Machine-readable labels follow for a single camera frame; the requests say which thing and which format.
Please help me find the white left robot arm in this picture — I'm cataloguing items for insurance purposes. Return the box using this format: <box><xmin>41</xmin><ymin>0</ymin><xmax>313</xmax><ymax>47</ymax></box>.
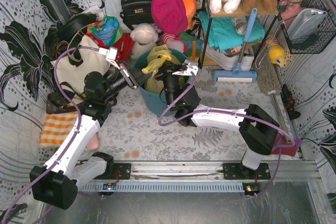
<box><xmin>29</xmin><ymin>64</ymin><xmax>152</xmax><ymax>210</ymax></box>

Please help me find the blue handled mop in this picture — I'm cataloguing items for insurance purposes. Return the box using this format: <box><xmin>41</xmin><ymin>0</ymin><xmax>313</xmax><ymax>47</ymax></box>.
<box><xmin>213</xmin><ymin>8</ymin><xmax>258</xmax><ymax>83</ymax></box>

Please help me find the rainbow striped box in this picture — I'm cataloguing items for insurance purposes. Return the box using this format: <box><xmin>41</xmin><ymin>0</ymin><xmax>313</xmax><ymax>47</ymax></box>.
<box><xmin>180</xmin><ymin>32</ymin><xmax>203</xmax><ymax>61</ymax></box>

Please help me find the orange plush toy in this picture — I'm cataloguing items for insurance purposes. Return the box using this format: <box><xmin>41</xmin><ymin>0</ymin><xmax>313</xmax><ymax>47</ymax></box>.
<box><xmin>182</xmin><ymin>0</ymin><xmax>196</xmax><ymax>30</ymax></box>

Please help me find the colourful striped bag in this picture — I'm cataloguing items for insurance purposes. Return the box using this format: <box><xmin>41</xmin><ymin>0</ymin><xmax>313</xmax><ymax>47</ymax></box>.
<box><xmin>86</xmin><ymin>16</ymin><xmax>123</xmax><ymax>47</ymax></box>

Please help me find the dark brown leather bag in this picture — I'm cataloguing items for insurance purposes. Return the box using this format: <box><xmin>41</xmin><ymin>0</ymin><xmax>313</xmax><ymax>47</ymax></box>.
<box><xmin>46</xmin><ymin>82</ymin><xmax>85</xmax><ymax>114</ymax></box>

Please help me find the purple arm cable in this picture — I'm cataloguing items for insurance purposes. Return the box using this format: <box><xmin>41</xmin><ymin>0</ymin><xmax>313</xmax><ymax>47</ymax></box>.
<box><xmin>0</xmin><ymin>47</ymin><xmax>106</xmax><ymax>224</ymax></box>
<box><xmin>158</xmin><ymin>70</ymin><xmax>296</xmax><ymax>198</ymax></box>

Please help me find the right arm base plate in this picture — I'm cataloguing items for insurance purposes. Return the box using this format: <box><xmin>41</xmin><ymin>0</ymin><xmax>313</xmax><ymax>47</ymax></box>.
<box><xmin>223</xmin><ymin>162</ymin><xmax>271</xmax><ymax>180</ymax></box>

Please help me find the red fabric bag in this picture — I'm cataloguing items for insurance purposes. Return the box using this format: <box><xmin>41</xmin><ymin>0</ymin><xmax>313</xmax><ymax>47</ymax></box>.
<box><xmin>99</xmin><ymin>34</ymin><xmax>134</xmax><ymax>63</ymax></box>

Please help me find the white plush lamb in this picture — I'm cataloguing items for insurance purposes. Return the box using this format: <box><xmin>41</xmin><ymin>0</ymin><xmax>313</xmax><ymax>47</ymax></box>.
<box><xmin>130</xmin><ymin>23</ymin><xmax>159</xmax><ymax>59</ymax></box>

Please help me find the black leather handbag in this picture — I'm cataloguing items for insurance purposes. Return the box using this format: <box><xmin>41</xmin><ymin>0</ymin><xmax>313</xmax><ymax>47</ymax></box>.
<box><xmin>120</xmin><ymin>0</ymin><xmax>154</xmax><ymax>30</ymax></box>

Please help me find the grey patterned pouch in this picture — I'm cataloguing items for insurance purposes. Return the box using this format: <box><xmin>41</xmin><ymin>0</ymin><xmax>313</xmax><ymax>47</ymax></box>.
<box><xmin>232</xmin><ymin>16</ymin><xmax>248</xmax><ymax>35</ymax></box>

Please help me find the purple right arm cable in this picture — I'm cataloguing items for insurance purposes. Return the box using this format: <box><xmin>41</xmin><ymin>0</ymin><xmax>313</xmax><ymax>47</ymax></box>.
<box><xmin>158</xmin><ymin>70</ymin><xmax>296</xmax><ymax>198</ymax></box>

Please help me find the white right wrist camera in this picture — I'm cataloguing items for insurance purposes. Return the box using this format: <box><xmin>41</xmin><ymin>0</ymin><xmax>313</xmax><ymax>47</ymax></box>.
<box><xmin>172</xmin><ymin>60</ymin><xmax>199</xmax><ymax>76</ymax></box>

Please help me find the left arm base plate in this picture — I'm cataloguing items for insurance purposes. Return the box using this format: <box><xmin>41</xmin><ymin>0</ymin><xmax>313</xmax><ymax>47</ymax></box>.
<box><xmin>93</xmin><ymin>163</ymin><xmax>131</xmax><ymax>180</ymax></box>

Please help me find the black orange toy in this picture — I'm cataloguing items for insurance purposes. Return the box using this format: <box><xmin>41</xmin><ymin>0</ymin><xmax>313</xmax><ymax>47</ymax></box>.
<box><xmin>280</xmin><ymin>84</ymin><xmax>301</xmax><ymax>120</ymax></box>

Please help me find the pink rolled towel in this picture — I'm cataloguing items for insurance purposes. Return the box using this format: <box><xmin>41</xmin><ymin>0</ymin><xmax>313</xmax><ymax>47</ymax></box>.
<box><xmin>86</xmin><ymin>133</ymin><xmax>100</xmax><ymax>151</ymax></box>

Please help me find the orange white checked cloth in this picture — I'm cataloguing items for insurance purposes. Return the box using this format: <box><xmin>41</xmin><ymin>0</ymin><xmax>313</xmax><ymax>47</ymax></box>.
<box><xmin>39</xmin><ymin>112</ymin><xmax>78</xmax><ymax>148</ymax></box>

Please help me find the yellow plush duck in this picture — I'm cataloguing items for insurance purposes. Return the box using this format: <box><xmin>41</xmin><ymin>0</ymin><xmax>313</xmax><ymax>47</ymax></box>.
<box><xmin>266</xmin><ymin>37</ymin><xmax>285</xmax><ymax>67</ymax></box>

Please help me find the cream canvas tote bag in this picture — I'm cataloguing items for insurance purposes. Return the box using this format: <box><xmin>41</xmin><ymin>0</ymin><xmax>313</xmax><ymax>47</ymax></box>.
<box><xmin>56</xmin><ymin>49</ymin><xmax>110</xmax><ymax>94</ymax></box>

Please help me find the yellow-green trash bag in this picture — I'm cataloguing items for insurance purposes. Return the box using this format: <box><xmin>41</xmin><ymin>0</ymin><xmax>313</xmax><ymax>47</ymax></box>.
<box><xmin>142</xmin><ymin>45</ymin><xmax>172</xmax><ymax>94</ymax></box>

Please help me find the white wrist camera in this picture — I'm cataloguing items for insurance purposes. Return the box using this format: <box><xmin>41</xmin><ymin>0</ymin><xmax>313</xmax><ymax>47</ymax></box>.
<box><xmin>172</xmin><ymin>60</ymin><xmax>199</xmax><ymax>76</ymax></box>
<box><xmin>98</xmin><ymin>47</ymin><xmax>120</xmax><ymax>69</ymax></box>

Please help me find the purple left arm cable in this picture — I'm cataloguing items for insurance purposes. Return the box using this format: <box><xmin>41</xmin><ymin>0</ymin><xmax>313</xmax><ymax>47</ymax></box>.
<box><xmin>0</xmin><ymin>47</ymin><xmax>106</xmax><ymax>224</ymax></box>

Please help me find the aluminium mounting rail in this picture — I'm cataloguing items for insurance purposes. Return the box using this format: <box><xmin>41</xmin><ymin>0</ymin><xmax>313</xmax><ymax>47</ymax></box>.
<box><xmin>126</xmin><ymin>161</ymin><xmax>321</xmax><ymax>182</ymax></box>

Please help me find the silver foil pouch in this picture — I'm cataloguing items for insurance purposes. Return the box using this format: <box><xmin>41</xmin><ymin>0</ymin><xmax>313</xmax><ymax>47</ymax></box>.
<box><xmin>287</xmin><ymin>8</ymin><xmax>328</xmax><ymax>40</ymax></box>

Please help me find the teal plastic trash bin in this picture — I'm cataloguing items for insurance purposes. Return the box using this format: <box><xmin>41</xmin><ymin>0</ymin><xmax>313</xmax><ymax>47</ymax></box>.
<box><xmin>134</xmin><ymin>48</ymin><xmax>191</xmax><ymax>117</ymax></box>

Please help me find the black wire basket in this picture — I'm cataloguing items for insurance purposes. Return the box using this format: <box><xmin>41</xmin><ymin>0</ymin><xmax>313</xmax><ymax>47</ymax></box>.
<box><xmin>277</xmin><ymin>0</ymin><xmax>335</xmax><ymax>54</ymax></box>

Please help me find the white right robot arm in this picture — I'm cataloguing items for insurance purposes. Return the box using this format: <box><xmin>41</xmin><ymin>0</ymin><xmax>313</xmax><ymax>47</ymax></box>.
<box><xmin>154</xmin><ymin>61</ymin><xmax>279</xmax><ymax>180</ymax></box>

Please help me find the black metal shelf rack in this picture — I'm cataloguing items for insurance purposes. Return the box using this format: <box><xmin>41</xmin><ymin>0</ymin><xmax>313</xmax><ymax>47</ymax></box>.
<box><xmin>197</xmin><ymin>0</ymin><xmax>279</xmax><ymax>69</ymax></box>

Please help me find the magenta fabric bag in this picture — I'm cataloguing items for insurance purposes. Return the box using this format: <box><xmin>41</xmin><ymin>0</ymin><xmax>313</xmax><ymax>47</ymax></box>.
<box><xmin>151</xmin><ymin>0</ymin><xmax>188</xmax><ymax>36</ymax></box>

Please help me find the teal folded cloth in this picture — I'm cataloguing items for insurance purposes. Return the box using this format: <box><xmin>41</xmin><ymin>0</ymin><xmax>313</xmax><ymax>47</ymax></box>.
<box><xmin>208</xmin><ymin>17</ymin><xmax>266</xmax><ymax>50</ymax></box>

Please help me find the pink striped plush doll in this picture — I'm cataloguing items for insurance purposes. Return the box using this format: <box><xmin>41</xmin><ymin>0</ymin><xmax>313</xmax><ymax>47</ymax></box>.
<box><xmin>160</xmin><ymin>33</ymin><xmax>188</xmax><ymax>53</ymax></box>

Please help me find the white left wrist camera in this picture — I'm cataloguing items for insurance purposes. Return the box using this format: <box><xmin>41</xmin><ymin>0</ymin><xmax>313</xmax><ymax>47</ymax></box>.
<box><xmin>98</xmin><ymin>47</ymin><xmax>120</xmax><ymax>69</ymax></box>

